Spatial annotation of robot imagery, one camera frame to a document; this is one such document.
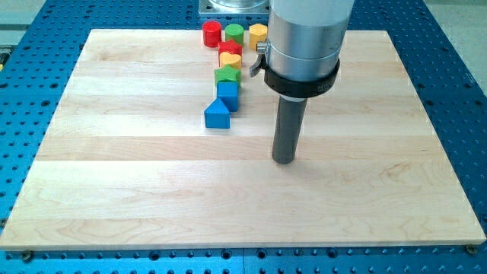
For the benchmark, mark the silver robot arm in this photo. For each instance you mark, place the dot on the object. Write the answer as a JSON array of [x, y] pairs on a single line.
[[305, 37]]

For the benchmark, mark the blue triangle block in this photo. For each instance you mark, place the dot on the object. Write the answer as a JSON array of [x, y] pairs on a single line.
[[217, 115]]

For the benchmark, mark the green star block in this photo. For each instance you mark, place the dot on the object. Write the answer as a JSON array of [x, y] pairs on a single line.
[[227, 74]]

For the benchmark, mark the red star block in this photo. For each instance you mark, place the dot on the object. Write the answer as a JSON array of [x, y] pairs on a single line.
[[230, 46]]

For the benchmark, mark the blue cube block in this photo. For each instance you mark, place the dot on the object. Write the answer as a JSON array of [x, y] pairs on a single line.
[[228, 92]]

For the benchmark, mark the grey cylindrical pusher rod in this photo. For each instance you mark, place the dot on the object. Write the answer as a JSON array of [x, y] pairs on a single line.
[[289, 119]]

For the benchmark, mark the yellow heart block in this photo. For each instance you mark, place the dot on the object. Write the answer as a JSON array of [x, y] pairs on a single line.
[[233, 60]]

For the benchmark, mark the yellow hexagon block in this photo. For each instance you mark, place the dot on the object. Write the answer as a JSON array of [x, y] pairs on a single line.
[[257, 33]]

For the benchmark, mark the green cylinder block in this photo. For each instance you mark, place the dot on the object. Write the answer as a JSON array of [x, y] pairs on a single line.
[[234, 32]]

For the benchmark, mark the red cylinder block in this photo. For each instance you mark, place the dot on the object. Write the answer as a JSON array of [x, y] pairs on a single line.
[[211, 32]]

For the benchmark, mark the light wooden board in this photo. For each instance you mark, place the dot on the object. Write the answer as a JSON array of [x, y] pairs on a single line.
[[127, 162]]

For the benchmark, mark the brass board stop left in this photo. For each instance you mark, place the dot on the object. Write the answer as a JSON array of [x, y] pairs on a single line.
[[26, 256]]

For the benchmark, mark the brass board stop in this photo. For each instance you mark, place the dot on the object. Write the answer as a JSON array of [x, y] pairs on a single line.
[[26, 256], [471, 249]]

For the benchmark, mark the brass board stop right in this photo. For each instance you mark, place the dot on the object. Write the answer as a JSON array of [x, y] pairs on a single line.
[[471, 249]]

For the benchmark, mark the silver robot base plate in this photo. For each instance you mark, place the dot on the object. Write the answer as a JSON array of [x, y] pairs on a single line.
[[215, 7]]

